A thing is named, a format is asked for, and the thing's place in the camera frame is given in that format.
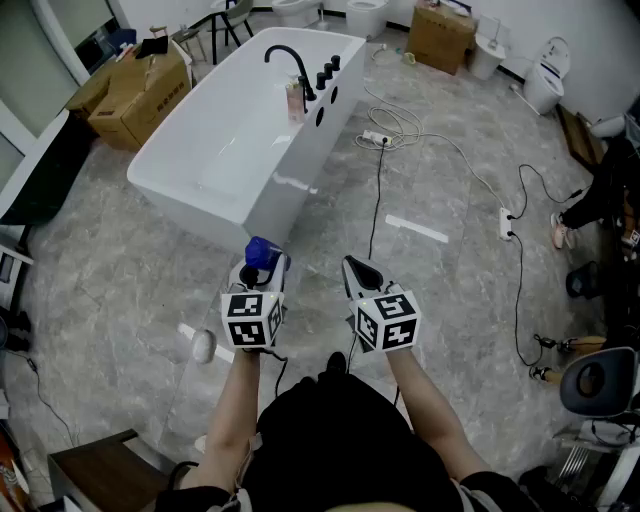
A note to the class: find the dark wooden stool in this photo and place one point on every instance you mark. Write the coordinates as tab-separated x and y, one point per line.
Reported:
105	470

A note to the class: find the flat cardboard box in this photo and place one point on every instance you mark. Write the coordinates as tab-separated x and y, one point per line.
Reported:
92	90

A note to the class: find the black mesh basket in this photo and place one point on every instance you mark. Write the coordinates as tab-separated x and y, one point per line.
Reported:
582	280

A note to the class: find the pink bottle with pale cap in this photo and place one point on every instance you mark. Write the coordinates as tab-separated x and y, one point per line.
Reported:
295	102

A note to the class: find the black hand shower post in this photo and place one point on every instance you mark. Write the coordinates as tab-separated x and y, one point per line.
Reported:
303	92

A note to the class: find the white narrow power strip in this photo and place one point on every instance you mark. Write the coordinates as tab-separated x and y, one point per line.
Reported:
506	222

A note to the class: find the white round bin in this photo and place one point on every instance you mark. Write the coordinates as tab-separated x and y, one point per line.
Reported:
487	57

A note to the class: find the person's right forearm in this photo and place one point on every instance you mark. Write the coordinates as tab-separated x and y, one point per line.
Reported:
430	415

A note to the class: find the large cardboard box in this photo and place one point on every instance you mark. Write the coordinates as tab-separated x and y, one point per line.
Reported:
140	100

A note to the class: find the blue cap bottle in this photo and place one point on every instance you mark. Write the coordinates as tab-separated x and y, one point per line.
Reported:
262	252

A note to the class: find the black item on cardboard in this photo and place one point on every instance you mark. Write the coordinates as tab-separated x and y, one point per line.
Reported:
152	47

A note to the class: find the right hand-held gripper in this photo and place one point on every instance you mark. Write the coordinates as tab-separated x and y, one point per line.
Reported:
385	320

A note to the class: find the black faucet knob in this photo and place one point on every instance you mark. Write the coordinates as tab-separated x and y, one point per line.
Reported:
336	62
328	70
321	80

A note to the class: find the white floor tape strip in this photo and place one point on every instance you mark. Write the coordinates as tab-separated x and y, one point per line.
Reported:
417	228

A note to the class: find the person's black clothing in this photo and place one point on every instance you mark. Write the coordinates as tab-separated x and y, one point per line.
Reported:
340	440

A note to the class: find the person's black shoe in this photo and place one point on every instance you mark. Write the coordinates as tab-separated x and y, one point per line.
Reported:
336	361

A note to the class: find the black flat screen panel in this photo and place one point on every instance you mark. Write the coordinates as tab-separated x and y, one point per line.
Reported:
45	170

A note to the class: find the person's left forearm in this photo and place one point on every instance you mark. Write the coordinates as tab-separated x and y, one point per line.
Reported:
230	415

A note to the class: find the white round object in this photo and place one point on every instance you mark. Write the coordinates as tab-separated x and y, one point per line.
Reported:
203	346

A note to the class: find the grey round-backed chair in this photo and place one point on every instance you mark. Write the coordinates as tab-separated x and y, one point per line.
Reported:
597	382

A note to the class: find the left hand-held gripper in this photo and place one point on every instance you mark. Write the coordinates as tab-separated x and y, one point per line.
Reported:
250	320

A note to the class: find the cardboard box with dark tape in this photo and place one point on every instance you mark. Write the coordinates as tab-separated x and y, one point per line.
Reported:
440	40

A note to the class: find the dark metal chair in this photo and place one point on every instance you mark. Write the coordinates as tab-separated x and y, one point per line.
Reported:
235	17

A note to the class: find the white bathtub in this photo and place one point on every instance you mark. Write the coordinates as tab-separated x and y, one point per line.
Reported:
225	145

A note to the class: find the white toilet with open lid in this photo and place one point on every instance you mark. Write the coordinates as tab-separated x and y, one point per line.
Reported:
545	80

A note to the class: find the black curved faucet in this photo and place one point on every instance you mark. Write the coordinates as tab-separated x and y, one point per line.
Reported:
295	57

